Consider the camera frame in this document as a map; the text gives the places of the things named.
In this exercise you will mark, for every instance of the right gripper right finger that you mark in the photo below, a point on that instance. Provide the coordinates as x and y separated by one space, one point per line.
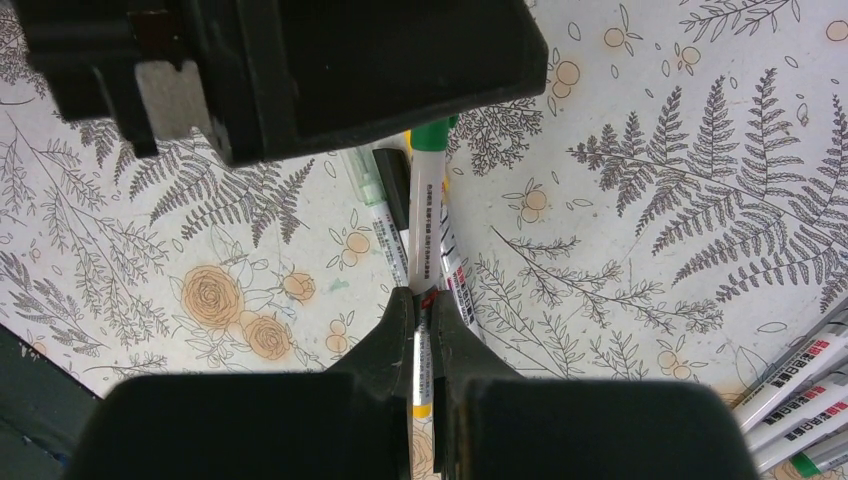
493 423

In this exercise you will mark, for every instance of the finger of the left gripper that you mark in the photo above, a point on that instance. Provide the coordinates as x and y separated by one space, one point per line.
291 78

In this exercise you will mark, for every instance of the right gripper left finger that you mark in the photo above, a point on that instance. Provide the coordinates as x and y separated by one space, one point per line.
350 421

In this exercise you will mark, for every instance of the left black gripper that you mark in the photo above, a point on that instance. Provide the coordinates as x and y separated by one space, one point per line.
157 68

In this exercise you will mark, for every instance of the clear cap marker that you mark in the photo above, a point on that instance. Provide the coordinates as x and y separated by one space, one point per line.
367 185

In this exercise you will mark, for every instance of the yellow cap marker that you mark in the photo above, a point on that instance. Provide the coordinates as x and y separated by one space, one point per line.
422 390

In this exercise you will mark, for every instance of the black cap marker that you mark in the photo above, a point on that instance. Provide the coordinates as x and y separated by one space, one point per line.
394 171

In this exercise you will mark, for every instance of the green cap marker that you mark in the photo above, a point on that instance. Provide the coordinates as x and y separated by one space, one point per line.
821 457
429 144

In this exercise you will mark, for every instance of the red cap marker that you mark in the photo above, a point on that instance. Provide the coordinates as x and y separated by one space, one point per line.
811 357

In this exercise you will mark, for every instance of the purple cap marker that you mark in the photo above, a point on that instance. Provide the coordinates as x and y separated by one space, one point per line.
818 404
800 437

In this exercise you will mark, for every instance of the floral fern table mat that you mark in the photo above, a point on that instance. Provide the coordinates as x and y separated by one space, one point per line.
671 206

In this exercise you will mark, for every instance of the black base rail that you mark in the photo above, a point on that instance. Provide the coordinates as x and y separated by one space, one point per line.
43 412

